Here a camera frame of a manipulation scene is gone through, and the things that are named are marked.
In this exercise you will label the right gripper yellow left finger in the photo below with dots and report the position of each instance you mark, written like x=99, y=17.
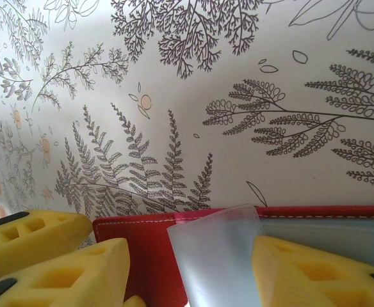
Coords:
x=62, y=281

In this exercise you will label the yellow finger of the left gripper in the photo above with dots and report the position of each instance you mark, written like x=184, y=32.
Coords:
x=135, y=302
x=62, y=224

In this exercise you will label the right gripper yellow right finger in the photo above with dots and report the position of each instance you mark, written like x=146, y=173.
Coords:
x=318, y=281

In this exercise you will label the red leather card holder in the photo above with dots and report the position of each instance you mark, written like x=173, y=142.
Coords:
x=148, y=256

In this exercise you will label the floral patterned table cover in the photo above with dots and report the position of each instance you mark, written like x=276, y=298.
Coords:
x=187, y=112

